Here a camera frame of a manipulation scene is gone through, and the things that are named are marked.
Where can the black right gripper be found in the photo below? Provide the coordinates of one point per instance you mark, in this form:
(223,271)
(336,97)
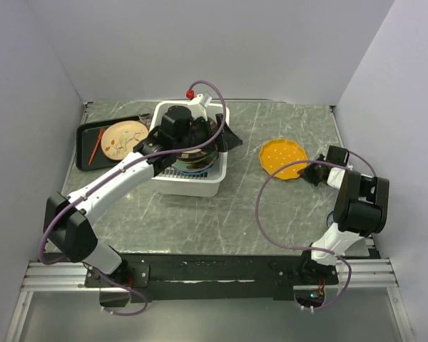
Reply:
(307,173)

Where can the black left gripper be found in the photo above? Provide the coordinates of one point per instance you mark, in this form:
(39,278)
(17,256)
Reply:
(227,140)

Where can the dark blue floral plate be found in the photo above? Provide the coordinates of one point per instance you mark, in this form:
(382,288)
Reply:
(193,165)

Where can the yellow scalloped plate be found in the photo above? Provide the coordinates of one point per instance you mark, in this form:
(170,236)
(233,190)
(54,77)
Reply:
(278,152)

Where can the black striped lacquer plate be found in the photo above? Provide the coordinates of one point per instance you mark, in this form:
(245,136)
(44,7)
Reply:
(196,154)

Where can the turquoise polka dot plate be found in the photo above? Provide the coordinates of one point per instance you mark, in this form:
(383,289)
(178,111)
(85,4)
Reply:
(194,173)

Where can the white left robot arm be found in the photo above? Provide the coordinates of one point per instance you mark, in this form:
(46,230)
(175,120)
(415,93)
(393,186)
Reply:
(68,219)

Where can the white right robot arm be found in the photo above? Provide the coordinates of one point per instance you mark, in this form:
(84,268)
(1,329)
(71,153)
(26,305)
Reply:
(360,210)

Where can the white plastic bin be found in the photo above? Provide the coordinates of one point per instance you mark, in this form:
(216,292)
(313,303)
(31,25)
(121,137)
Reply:
(173,182)

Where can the small blue patterned dish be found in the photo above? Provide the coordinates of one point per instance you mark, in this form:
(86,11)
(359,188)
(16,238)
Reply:
(330,219)

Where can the small clear glass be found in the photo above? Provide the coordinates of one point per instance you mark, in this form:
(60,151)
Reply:
(146,119)

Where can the peach bird-painted plate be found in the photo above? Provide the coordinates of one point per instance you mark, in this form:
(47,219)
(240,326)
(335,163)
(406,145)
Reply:
(120,139)

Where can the orange chopsticks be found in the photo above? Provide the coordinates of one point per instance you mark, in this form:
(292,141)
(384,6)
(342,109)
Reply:
(98,142)

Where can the black serving tray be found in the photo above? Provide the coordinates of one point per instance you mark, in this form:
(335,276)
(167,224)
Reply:
(86,137)

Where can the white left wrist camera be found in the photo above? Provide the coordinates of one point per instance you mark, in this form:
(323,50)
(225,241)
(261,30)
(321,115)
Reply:
(198,104)

